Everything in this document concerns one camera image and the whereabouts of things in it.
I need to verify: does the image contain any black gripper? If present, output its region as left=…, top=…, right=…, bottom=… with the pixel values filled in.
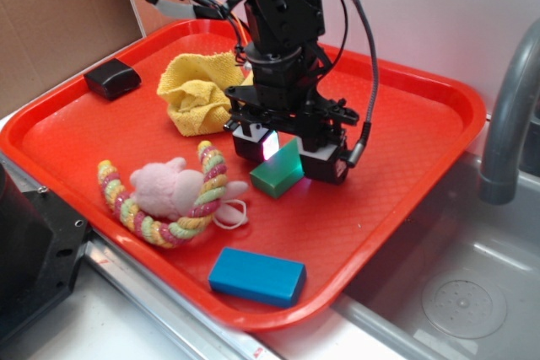
left=224, top=45, right=359, bottom=185

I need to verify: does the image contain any green rectangular block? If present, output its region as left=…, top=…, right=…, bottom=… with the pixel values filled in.
left=250, top=138, right=304, bottom=199

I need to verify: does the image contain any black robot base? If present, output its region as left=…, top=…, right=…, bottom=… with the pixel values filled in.
left=1, top=168, right=89, bottom=345

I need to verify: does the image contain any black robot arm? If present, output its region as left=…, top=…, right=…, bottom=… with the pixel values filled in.
left=224, top=0, right=359, bottom=185

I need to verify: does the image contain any blue rectangular block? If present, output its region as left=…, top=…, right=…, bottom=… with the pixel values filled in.
left=208, top=248, right=307, bottom=308

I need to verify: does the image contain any black clip block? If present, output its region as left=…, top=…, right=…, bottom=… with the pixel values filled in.
left=84, top=58, right=142, bottom=100

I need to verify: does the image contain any yellow crumpled cloth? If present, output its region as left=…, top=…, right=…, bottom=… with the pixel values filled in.
left=156, top=52, right=253, bottom=137

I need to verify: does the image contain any pink plush toy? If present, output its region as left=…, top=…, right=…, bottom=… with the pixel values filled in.
left=130, top=158, right=248, bottom=228

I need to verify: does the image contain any red plastic tray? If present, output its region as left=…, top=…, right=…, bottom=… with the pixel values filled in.
left=1, top=20, right=485, bottom=331

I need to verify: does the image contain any grey faucet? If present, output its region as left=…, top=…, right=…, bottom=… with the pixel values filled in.
left=478, top=21, right=539, bottom=205

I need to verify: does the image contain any grey sink basin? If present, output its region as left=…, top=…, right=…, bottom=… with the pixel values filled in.
left=333, top=154, right=539, bottom=359

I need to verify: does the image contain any sink drain cover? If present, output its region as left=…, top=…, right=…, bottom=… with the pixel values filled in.
left=422, top=272, right=507, bottom=339

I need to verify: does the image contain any brown cardboard panel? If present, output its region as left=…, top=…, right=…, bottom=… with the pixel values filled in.
left=1, top=0, right=172, bottom=116

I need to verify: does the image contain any braided grey cable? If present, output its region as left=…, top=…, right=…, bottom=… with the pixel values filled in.
left=310, top=0, right=380, bottom=169

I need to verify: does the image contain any multicolour rope toy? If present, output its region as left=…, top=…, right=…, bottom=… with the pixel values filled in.
left=97, top=141, right=228, bottom=249

